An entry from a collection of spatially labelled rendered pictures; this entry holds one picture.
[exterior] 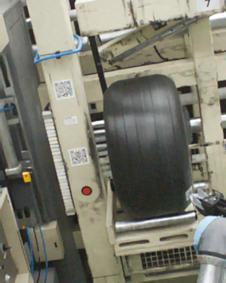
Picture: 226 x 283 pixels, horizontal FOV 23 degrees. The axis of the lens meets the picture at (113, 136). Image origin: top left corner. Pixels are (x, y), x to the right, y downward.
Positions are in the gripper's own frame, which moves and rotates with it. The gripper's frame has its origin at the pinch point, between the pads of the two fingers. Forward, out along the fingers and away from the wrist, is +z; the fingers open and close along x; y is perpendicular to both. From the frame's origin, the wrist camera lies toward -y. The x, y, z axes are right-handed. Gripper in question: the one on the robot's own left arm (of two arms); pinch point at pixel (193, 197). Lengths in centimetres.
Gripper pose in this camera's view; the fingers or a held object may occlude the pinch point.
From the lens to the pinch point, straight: 221.9
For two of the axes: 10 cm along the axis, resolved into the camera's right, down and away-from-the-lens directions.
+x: -6.8, 6.5, -3.5
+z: -6.5, -3.1, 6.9
